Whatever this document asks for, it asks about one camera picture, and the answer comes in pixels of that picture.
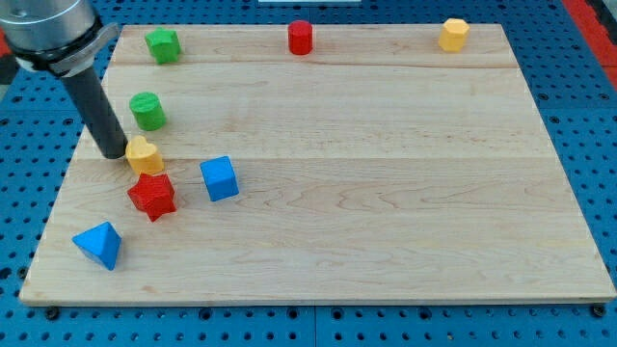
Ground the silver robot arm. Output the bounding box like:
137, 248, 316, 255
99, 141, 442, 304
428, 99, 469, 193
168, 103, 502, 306
1, 0, 127, 159

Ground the yellow heart block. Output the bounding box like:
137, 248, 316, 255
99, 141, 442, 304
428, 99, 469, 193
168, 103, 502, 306
125, 135, 165, 175

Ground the green cylinder block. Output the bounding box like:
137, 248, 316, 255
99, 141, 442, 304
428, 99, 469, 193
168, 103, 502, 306
129, 92, 167, 131

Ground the blue cube block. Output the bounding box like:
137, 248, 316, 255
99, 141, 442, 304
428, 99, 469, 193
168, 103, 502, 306
200, 156, 239, 201

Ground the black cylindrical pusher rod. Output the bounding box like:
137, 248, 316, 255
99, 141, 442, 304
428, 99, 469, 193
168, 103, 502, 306
61, 67, 127, 159

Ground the blue triangle block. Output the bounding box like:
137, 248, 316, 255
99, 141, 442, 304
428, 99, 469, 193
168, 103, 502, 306
72, 222, 121, 271

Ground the red cylinder block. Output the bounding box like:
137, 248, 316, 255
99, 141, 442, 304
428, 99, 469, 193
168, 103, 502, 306
287, 20, 313, 55

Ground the yellow hexagon block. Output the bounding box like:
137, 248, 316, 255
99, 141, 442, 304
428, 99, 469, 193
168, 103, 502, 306
438, 18, 470, 52

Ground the green star block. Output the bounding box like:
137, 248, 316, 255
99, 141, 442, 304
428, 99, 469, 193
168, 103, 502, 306
145, 27, 181, 65

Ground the wooden board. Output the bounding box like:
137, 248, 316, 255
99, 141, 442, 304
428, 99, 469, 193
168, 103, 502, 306
20, 24, 616, 307

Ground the red star block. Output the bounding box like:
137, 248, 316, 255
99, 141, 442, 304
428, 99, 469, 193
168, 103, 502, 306
127, 173, 176, 222

